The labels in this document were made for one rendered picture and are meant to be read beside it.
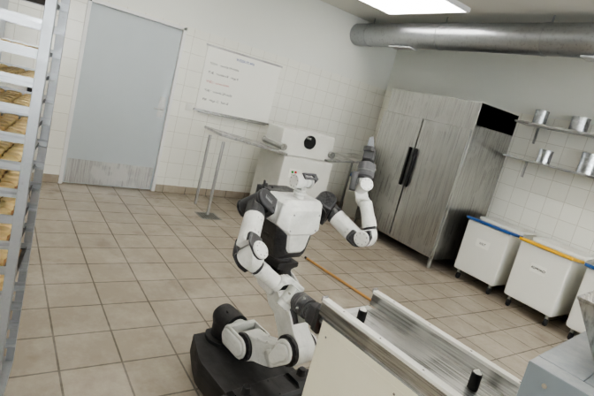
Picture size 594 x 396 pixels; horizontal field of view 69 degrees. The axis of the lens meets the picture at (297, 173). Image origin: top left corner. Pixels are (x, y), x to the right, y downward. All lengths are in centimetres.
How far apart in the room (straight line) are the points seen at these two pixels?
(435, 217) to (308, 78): 272
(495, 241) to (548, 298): 76
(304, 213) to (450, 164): 353
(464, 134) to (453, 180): 54
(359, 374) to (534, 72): 512
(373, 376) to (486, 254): 400
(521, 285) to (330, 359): 379
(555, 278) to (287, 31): 437
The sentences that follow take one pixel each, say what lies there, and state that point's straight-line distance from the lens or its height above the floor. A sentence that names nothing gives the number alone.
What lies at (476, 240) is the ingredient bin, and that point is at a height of 53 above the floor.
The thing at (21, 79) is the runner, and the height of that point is 141.
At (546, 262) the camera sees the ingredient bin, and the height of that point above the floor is 62.
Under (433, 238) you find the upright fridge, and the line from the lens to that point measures 546.
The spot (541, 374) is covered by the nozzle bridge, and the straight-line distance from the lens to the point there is 104.
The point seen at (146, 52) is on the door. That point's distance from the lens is 559.
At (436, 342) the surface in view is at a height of 86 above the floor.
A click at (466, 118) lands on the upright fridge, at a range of 543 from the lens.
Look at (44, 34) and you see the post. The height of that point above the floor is 157.
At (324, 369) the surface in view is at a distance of 167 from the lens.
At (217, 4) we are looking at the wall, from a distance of 585.
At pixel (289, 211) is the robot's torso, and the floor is 107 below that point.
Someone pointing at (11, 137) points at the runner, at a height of 123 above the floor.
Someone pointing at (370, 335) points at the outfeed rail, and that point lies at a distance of 151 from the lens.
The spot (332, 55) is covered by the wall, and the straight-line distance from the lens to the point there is 678.
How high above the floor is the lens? 156
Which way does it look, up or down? 9 degrees down
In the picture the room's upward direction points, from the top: 14 degrees clockwise
